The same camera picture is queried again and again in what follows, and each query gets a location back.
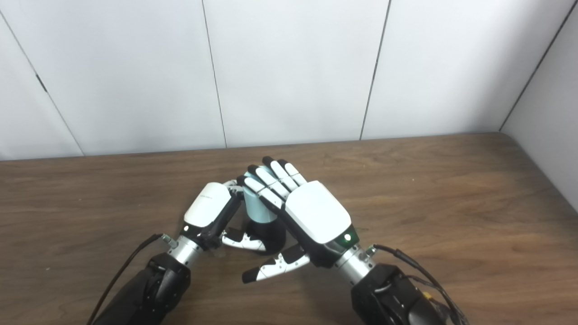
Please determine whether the light-blue hose cylinder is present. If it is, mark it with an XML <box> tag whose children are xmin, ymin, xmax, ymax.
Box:
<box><xmin>243</xmin><ymin>171</ymin><xmax>278</xmax><ymax>223</ymax></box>

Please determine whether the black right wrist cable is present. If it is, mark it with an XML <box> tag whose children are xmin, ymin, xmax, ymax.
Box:
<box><xmin>367</xmin><ymin>244</ymin><xmax>470</xmax><ymax>325</ymax></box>

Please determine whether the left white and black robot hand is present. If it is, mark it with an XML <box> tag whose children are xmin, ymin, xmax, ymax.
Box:
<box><xmin>180</xmin><ymin>179</ymin><xmax>267</xmax><ymax>252</ymax></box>

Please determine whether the black flared nozzle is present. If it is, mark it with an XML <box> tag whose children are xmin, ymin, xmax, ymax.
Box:
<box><xmin>244</xmin><ymin>218</ymin><xmax>287</xmax><ymax>255</ymax></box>

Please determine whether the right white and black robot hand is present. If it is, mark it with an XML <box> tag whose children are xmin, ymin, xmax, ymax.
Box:
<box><xmin>237</xmin><ymin>156</ymin><xmax>359</xmax><ymax>284</ymax></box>

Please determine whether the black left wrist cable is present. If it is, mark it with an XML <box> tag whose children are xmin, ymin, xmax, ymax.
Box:
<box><xmin>87</xmin><ymin>233</ymin><xmax>174</xmax><ymax>325</ymax></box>

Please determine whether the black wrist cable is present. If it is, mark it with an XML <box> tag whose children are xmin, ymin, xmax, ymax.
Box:
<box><xmin>87</xmin><ymin>233</ymin><xmax>174</xmax><ymax>325</ymax></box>
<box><xmin>367</xmin><ymin>244</ymin><xmax>470</xmax><ymax>325</ymax></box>

